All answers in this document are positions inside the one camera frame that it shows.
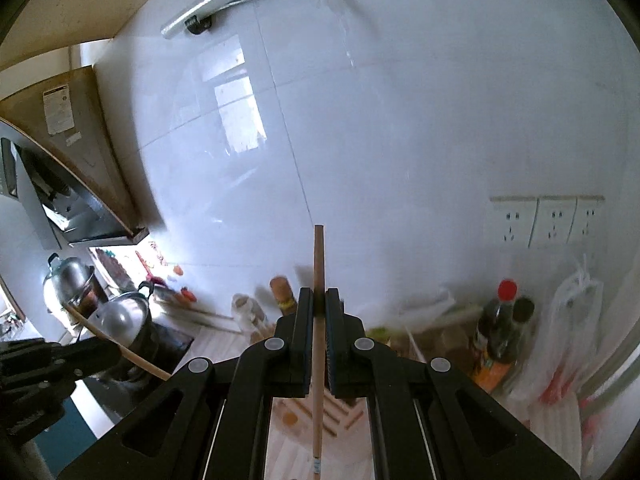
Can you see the clear plastic bag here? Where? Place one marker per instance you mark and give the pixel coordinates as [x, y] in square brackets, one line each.
[440, 305]

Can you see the small red packet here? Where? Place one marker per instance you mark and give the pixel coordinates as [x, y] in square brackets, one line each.
[552, 387]

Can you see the cluttered side shelf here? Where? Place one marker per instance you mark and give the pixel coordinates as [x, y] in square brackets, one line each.
[11, 320]

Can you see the black glass gas stove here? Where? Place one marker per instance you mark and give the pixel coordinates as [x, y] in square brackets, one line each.
[175, 342]

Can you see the white wall socket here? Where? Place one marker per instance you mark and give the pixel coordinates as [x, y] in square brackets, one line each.
[587, 217]
[512, 222]
[554, 221]

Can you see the steel pot with lid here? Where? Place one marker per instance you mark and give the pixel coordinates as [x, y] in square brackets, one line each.
[147, 352]

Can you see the white plastic bag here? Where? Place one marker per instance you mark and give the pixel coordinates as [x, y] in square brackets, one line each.
[565, 320]

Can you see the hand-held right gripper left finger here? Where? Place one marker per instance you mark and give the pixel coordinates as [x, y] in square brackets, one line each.
[309, 340]

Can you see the painted tip wooden chopstick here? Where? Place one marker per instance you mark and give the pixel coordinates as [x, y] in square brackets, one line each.
[145, 365]
[319, 260]

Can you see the blue kitchen cabinet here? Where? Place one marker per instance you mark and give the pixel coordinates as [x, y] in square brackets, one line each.
[65, 430]

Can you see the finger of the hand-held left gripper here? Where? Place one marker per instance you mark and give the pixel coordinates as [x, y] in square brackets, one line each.
[85, 360]

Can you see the steel wok lid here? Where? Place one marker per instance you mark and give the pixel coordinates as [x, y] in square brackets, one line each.
[120, 317]

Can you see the steel steamer pot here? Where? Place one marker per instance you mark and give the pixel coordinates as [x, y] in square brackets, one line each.
[70, 280]

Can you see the red cap sauce bottle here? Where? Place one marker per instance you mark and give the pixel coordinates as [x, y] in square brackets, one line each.
[497, 330]

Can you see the brown spice jar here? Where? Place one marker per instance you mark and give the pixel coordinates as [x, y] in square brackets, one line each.
[452, 345]

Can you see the striped cat print cloth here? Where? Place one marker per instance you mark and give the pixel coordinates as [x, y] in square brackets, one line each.
[555, 425]

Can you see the black cap sauce bottle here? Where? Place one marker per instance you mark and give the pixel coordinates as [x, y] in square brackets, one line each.
[524, 310]

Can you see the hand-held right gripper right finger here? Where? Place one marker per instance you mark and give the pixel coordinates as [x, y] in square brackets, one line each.
[332, 340]

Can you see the black pipe bracket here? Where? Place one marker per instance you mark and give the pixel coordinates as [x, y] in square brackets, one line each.
[197, 25]

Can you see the black range hood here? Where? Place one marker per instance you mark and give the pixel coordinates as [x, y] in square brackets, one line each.
[50, 185]

